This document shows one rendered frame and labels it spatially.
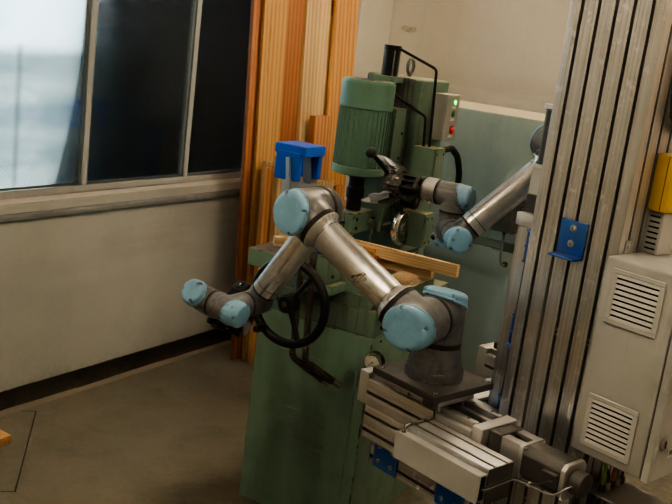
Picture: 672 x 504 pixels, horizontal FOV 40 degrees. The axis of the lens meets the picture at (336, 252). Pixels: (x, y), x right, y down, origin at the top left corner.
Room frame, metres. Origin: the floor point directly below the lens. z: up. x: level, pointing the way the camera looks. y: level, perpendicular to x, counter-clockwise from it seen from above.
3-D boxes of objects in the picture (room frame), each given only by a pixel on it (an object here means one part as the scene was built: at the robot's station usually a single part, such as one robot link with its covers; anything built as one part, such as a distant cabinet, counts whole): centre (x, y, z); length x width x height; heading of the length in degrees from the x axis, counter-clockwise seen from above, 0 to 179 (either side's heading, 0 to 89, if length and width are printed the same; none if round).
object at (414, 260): (3.00, -0.15, 0.95); 0.55 x 0.02 x 0.04; 61
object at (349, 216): (3.08, -0.05, 1.03); 0.14 x 0.07 x 0.09; 151
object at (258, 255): (2.96, 0.00, 0.87); 0.61 x 0.30 x 0.06; 61
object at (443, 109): (3.27, -0.31, 1.40); 0.10 x 0.06 x 0.16; 151
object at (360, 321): (3.17, -0.10, 0.76); 0.57 x 0.45 x 0.09; 151
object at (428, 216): (3.15, -0.26, 1.02); 0.09 x 0.07 x 0.12; 61
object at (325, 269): (2.89, 0.05, 0.92); 0.15 x 0.13 x 0.09; 61
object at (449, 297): (2.26, -0.29, 0.98); 0.13 x 0.12 x 0.14; 148
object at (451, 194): (2.71, -0.33, 1.21); 0.11 x 0.08 x 0.09; 61
